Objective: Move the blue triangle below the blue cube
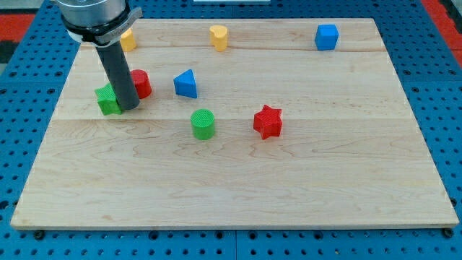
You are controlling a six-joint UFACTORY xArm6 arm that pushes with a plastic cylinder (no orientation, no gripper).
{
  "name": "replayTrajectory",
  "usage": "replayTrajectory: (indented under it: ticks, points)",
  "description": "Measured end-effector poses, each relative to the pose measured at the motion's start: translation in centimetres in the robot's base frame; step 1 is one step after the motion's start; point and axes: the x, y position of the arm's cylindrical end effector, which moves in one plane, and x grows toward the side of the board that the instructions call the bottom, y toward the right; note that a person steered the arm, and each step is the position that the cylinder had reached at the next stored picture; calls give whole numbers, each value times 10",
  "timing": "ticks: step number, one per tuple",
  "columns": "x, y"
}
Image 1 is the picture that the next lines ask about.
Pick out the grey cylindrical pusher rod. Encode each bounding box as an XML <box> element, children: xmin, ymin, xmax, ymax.
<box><xmin>96</xmin><ymin>42</ymin><xmax>140</xmax><ymax>110</ymax></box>

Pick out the yellow block behind arm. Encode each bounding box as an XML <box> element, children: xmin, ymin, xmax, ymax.
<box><xmin>120</xmin><ymin>28</ymin><xmax>137</xmax><ymax>52</ymax></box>

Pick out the blue triangle block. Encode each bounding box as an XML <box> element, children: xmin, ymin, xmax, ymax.
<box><xmin>173</xmin><ymin>69</ymin><xmax>198</xmax><ymax>98</ymax></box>

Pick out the blue cube block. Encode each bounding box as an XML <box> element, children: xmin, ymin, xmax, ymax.
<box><xmin>315</xmin><ymin>24</ymin><xmax>339</xmax><ymax>51</ymax></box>

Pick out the red cylinder block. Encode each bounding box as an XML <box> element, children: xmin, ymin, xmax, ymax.
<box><xmin>131</xmin><ymin>69</ymin><xmax>152</xmax><ymax>99</ymax></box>

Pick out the green star block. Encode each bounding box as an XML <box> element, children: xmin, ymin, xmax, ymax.
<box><xmin>95</xmin><ymin>83</ymin><xmax>123</xmax><ymax>116</ymax></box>

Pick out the yellow heart block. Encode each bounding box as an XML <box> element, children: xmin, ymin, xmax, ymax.
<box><xmin>209</xmin><ymin>25</ymin><xmax>228</xmax><ymax>52</ymax></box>

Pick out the green cylinder block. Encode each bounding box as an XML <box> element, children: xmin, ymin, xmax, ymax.
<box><xmin>191</xmin><ymin>108</ymin><xmax>215</xmax><ymax>140</ymax></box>

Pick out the wooden board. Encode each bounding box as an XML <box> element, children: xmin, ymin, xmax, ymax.
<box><xmin>11</xmin><ymin>18</ymin><xmax>459</xmax><ymax>230</ymax></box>

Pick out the red star block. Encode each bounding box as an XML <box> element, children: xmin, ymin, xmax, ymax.
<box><xmin>253</xmin><ymin>105</ymin><xmax>283</xmax><ymax>139</ymax></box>

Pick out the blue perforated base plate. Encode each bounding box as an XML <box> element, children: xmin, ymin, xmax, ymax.
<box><xmin>1</xmin><ymin>0</ymin><xmax>461</xmax><ymax>259</ymax></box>

